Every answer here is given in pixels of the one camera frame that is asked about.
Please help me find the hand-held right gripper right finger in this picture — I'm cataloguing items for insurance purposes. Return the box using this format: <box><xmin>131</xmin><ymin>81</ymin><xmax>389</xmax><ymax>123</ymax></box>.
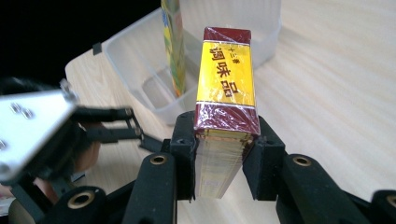
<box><xmin>242</xmin><ymin>116</ymin><xmax>372</xmax><ymax>224</ymax></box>

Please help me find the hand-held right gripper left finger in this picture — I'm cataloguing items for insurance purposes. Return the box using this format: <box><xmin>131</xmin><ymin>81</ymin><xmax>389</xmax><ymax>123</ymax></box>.
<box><xmin>121</xmin><ymin>110</ymin><xmax>198</xmax><ymax>224</ymax></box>

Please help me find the clear plastic container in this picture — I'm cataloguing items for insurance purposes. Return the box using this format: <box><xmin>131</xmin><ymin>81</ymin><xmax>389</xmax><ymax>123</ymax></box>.
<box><xmin>102</xmin><ymin>0</ymin><xmax>283</xmax><ymax>126</ymax></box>

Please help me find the yellow spouted sauce pouch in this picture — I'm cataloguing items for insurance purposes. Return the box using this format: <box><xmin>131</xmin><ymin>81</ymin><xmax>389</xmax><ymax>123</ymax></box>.
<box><xmin>160</xmin><ymin>0</ymin><xmax>189</xmax><ymax>98</ymax></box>

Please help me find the red and gold seasoning box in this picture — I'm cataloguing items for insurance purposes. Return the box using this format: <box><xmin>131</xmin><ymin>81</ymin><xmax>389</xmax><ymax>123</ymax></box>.
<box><xmin>192</xmin><ymin>26</ymin><xmax>262</xmax><ymax>200</ymax></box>

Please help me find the black tape strip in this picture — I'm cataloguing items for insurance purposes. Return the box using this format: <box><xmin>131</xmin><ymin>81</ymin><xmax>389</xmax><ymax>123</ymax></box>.
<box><xmin>92</xmin><ymin>41</ymin><xmax>104</xmax><ymax>57</ymax></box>

